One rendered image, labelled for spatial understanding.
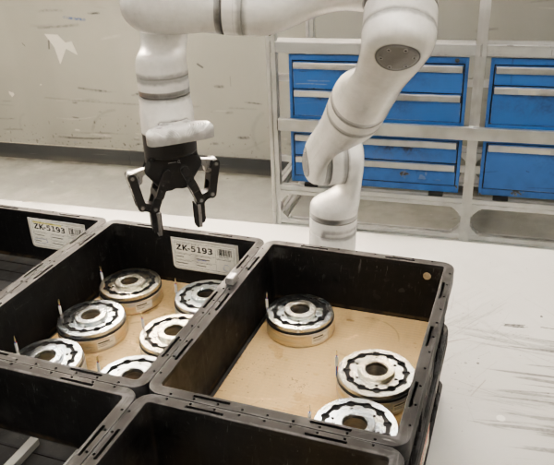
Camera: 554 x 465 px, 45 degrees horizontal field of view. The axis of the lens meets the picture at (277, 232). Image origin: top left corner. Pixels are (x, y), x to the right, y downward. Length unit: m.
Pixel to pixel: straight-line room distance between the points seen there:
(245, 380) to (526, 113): 2.04
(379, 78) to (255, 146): 3.06
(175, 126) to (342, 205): 0.45
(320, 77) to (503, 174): 0.84
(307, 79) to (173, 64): 1.95
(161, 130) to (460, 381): 0.64
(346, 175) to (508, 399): 0.46
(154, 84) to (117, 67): 3.26
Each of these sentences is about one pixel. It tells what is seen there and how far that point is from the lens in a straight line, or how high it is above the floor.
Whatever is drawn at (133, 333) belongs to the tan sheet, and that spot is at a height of 0.83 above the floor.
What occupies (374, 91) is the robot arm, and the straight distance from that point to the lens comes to 0.92.
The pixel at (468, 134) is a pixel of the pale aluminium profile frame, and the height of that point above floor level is 0.59.
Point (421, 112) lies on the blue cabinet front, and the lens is 2.78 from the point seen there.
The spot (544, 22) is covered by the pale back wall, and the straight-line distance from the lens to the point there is 3.57.
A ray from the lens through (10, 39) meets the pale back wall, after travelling 4.53.
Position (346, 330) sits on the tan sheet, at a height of 0.83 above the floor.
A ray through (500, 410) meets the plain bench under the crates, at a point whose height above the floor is 0.70.
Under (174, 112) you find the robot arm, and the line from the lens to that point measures 0.91.
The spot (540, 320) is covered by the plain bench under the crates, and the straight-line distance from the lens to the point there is 1.35.
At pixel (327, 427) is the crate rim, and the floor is 0.93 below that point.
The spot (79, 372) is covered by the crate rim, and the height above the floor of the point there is 0.93.
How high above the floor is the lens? 1.41
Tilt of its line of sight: 26 degrees down
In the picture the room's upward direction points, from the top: 2 degrees counter-clockwise
